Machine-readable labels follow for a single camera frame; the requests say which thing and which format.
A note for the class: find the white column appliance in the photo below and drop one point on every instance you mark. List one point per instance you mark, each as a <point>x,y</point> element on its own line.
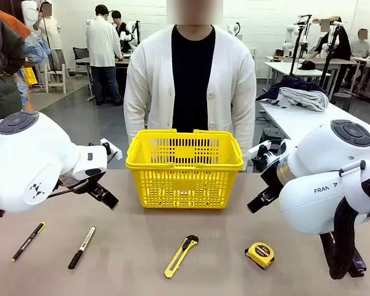
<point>29,12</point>

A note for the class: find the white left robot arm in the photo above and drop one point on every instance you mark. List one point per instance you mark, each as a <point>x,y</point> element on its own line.
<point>34,154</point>

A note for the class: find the yellow utility knife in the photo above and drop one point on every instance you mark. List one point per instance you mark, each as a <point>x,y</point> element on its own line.
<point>180,257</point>

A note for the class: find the black plastic stool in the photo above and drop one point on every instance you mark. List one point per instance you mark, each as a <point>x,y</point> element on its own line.
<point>272,133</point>

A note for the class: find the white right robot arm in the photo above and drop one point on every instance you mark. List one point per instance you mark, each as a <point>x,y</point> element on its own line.
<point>323,172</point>

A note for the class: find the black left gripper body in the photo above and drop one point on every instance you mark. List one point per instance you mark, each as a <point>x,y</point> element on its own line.
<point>77,184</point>

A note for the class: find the black cap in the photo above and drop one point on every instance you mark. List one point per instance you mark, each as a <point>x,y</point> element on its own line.
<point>307,65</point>

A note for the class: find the black pen with yellow ends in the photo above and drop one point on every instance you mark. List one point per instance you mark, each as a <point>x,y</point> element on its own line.
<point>27,242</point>

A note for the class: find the yellow tape measure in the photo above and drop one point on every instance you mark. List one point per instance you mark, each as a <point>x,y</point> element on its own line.
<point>260,251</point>

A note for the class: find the black office chair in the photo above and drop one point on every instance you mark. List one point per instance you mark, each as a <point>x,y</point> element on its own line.
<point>80,55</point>

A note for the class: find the yellow bag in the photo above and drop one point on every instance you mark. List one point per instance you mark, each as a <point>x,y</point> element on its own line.
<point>30,76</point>

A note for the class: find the white marker with black cap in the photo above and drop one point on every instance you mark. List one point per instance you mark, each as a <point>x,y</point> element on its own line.
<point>80,251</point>

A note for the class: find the black stapler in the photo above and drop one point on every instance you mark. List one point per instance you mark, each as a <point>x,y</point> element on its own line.
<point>359,265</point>

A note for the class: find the small white table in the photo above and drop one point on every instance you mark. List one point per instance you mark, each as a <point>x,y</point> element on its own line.
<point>283,68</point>

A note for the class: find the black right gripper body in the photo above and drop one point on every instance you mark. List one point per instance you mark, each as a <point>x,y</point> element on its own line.
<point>272,180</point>

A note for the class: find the blue patterned garment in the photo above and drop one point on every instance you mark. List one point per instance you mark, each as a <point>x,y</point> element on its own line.
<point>34,49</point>

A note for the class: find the black tripod stand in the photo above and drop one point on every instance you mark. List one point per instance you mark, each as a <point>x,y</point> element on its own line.
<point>301,40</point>
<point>330,58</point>

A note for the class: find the yellow plastic shopping basket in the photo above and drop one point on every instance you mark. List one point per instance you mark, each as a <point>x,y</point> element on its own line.
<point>185,184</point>

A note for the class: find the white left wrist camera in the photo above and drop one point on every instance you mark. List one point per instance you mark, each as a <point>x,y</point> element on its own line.
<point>111,149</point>

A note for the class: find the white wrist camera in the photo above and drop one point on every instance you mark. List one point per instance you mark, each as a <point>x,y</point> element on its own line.
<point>111,149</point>
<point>260,151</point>

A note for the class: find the small white background robot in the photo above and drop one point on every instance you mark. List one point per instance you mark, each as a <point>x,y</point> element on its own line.
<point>232,29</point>

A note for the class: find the person in white t-shirt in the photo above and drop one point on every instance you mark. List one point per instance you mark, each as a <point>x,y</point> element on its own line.
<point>52,34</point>

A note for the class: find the grey crumpled garment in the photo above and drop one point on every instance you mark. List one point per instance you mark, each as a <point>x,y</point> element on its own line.
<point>305,97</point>

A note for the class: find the person's right forearm white sleeve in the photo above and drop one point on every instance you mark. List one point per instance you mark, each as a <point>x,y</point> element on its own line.
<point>135,120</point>

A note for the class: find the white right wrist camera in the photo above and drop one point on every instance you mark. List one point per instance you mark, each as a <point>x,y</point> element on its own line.
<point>260,151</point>

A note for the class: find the person in white shirt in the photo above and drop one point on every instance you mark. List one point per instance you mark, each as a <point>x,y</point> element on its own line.
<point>103,43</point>

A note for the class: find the person's left forearm white sleeve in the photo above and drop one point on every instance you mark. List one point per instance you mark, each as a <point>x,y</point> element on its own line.
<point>245,120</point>

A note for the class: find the dark navy crumpled garment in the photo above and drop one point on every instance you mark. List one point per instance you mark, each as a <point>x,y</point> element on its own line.
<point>296,82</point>

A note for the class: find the seated person grey sweater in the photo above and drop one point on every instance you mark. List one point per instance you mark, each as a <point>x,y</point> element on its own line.
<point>360,46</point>

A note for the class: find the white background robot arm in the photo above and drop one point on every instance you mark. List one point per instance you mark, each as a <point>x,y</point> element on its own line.
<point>288,37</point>

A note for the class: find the person in black top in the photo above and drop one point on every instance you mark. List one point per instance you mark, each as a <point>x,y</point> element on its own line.
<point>121,29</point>

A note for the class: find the person in white cardigan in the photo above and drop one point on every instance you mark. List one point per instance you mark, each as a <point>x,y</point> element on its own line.
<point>188,77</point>

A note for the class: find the large white table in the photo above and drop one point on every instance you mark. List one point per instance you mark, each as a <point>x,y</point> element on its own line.
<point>311,120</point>

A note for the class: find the white black humanoid robot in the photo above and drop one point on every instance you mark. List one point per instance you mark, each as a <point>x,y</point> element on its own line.
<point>130,29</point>

